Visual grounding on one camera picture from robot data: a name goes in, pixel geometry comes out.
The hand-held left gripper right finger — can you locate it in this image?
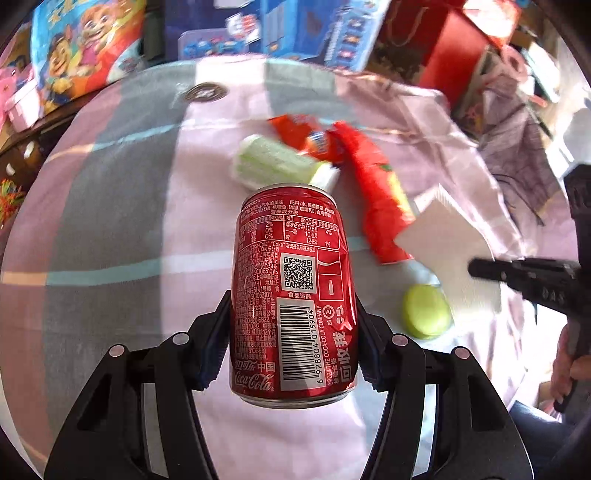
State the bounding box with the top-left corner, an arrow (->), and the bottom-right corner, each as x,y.
355,295 -> 532,480

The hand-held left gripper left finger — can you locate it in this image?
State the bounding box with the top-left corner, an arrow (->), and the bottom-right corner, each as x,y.
44,291 -> 232,480

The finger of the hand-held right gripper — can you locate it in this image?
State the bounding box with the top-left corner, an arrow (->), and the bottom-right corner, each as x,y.
468,257 -> 578,291

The lime green round lid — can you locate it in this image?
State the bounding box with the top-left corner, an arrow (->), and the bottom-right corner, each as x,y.
402,283 -> 452,341

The white paper napkin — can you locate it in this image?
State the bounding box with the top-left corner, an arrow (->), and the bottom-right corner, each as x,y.
394,184 -> 505,315

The red soda can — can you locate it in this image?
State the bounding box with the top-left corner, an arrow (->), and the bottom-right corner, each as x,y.
229,183 -> 358,408

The red snack bag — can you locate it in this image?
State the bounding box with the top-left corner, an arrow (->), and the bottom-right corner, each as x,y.
330,121 -> 416,265

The orange snack packet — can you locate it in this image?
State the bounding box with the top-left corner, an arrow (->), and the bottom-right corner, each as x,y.
267,114 -> 345,164

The person's right hand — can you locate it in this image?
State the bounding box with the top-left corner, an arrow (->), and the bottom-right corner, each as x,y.
550,325 -> 591,409

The purple grey woven cloth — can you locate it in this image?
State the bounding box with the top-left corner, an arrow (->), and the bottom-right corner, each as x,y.
478,74 -> 573,232

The person's dark trouser leg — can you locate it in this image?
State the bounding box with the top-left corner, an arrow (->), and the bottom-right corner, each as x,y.
508,399 -> 591,480

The light green wrapped roll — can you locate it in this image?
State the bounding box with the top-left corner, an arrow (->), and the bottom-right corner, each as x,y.
231,134 -> 341,191

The red gift bag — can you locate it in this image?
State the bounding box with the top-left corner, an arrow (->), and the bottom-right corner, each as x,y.
374,0 -> 490,104

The red printed box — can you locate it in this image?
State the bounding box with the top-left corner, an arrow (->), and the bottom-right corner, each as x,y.
462,0 -> 522,47

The rainbow spiky toy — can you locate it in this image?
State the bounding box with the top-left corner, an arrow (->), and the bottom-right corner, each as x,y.
0,179 -> 24,222

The brown wooden cabinet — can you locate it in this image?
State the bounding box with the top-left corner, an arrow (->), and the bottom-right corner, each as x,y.
0,92 -> 93,195

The blue toy box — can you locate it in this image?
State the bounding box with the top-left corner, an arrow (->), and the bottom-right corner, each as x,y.
164,0 -> 393,72

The small pink gift box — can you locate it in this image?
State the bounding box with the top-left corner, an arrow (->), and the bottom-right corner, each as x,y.
4,85 -> 41,132

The cartoon printed gift bag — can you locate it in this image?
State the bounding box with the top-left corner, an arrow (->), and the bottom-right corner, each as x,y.
30,0 -> 148,116

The thin black cable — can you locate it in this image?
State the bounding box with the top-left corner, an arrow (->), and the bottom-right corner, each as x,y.
489,171 -> 555,227

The pink ring toy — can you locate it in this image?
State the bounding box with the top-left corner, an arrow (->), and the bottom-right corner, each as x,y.
502,45 -> 531,80

